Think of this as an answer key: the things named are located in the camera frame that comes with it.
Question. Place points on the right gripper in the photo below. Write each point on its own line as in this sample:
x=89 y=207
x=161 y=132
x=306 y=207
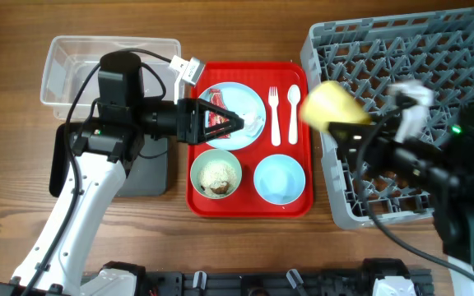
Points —
x=351 y=132

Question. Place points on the grey dishwasher rack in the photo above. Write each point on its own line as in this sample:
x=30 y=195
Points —
x=367 y=55

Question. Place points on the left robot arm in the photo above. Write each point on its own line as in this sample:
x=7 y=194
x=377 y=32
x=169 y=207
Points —
x=97 y=158

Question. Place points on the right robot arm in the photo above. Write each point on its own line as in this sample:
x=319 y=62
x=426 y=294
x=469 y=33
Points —
x=446 y=174

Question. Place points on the green bowl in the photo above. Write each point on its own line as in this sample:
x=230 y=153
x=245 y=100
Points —
x=210 y=155

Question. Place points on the red serving tray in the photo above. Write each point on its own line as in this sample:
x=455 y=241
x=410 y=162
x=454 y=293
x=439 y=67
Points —
x=245 y=202

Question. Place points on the light blue bowl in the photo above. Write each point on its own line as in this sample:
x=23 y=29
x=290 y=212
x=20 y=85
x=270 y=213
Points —
x=279 y=179

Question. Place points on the white plastic spoon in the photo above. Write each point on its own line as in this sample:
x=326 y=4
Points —
x=293 y=96

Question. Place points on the rice and food scraps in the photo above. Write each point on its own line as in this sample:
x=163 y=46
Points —
x=217 y=179

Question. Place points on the clear plastic bin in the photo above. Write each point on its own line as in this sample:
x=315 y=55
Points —
x=72 y=57

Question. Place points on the white plastic fork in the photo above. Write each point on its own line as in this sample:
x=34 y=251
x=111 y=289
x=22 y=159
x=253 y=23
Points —
x=273 y=100

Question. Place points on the black plastic tray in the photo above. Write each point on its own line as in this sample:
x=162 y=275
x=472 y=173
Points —
x=147 y=178

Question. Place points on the red snack wrapper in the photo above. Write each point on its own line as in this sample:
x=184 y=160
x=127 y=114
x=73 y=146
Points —
x=215 y=97

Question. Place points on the white napkin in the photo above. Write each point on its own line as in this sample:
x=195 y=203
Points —
x=252 y=123

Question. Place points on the yellow cup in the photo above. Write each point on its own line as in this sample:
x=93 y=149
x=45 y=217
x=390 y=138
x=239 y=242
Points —
x=329 y=103

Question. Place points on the light blue plate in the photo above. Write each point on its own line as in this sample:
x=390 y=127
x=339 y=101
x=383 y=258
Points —
x=237 y=98

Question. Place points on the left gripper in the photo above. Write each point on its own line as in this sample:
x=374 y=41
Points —
x=190 y=133

